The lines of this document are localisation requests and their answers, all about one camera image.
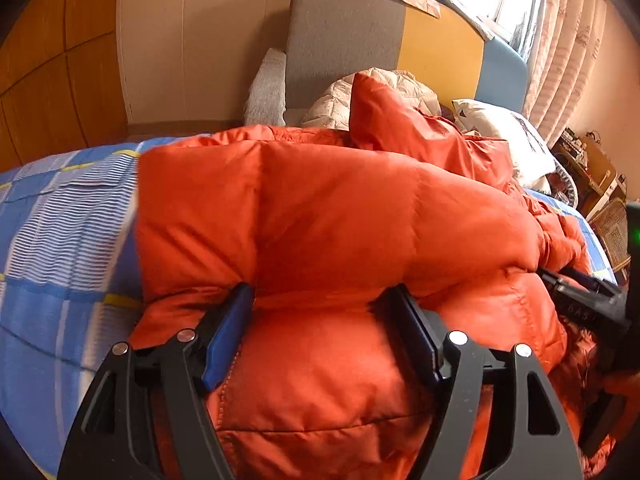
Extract beige curtain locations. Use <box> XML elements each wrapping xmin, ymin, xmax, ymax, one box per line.
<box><xmin>522</xmin><ymin>0</ymin><xmax>610</xmax><ymax>147</ymax></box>

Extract light grey cushion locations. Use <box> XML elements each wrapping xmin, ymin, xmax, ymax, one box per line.
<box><xmin>244</xmin><ymin>48</ymin><xmax>287</xmax><ymax>127</ymax></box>

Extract wooden wardrobe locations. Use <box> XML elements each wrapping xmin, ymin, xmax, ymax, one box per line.
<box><xmin>0</xmin><ymin>0</ymin><xmax>133</xmax><ymax>173</ymax></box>

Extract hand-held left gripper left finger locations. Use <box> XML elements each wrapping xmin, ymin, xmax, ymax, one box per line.
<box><xmin>57</xmin><ymin>282</ymin><xmax>257</xmax><ymax>480</ymax></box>

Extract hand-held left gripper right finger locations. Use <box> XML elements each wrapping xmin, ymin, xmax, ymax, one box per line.
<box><xmin>385</xmin><ymin>284</ymin><xmax>585</xmax><ymax>480</ymax></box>

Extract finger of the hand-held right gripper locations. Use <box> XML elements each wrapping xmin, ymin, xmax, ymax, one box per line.
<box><xmin>579</xmin><ymin>385</ymin><xmax>629</xmax><ymax>459</ymax></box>
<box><xmin>537</xmin><ymin>266</ymin><xmax>630</xmax><ymax>335</ymax></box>

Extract wooden desk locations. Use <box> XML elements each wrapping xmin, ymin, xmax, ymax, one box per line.
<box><xmin>552</xmin><ymin>127</ymin><xmax>629</xmax><ymax>217</ymax></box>

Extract wicker chair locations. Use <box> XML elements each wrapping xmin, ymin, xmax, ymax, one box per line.
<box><xmin>589</xmin><ymin>198</ymin><xmax>634</xmax><ymax>272</ymax></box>

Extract grey yellow blue headboard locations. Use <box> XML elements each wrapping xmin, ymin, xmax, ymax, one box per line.
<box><xmin>284</xmin><ymin>0</ymin><xmax>530</xmax><ymax>127</ymax></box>

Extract orange down jacket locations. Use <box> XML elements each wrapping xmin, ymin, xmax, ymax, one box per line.
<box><xmin>129</xmin><ymin>72</ymin><xmax>618</xmax><ymax>480</ymax></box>

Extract blue plaid bed sheet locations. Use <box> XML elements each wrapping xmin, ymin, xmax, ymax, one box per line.
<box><xmin>0</xmin><ymin>134</ymin><xmax>617</xmax><ymax>480</ymax></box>

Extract white quilted jacket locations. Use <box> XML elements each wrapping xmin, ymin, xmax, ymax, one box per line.
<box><xmin>301</xmin><ymin>67</ymin><xmax>442</xmax><ymax>131</ymax></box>

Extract grey ruffled cloth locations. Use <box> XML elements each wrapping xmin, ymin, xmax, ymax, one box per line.
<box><xmin>546</xmin><ymin>159</ymin><xmax>579</xmax><ymax>207</ymax></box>

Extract white printed pillow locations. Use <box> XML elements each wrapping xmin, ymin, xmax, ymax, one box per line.
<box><xmin>452</xmin><ymin>99</ymin><xmax>557</xmax><ymax>187</ymax></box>

